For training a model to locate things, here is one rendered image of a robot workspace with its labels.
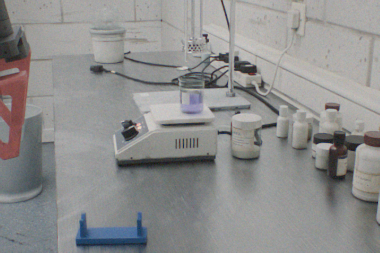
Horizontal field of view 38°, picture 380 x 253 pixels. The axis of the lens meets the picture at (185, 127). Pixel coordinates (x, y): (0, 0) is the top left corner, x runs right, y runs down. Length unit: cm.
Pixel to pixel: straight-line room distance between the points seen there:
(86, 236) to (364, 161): 46
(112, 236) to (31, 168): 198
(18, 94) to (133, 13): 306
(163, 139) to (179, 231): 28
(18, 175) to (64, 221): 188
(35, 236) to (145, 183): 151
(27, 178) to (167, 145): 175
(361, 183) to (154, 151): 39
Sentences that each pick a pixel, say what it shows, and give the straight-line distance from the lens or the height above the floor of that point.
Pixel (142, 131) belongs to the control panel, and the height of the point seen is 81.
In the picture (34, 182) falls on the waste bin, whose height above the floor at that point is 8.
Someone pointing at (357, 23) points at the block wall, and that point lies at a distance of 131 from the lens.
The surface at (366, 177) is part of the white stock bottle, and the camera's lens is 95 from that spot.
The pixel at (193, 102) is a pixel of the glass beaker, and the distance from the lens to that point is 107.
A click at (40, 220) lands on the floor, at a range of 259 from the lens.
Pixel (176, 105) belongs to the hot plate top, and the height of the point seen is 84.
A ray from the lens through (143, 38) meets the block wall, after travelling 354.
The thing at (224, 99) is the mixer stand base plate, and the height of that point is 76.
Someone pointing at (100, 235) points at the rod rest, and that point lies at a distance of 80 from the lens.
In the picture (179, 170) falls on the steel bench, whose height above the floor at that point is 75.
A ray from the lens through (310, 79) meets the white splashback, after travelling 142.
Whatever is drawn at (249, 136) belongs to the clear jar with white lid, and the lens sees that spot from 108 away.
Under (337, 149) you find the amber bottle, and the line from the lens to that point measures 102.
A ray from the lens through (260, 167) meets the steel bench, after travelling 107.
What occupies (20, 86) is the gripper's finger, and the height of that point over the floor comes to 104.
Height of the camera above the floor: 114
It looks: 17 degrees down
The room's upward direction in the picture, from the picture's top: straight up
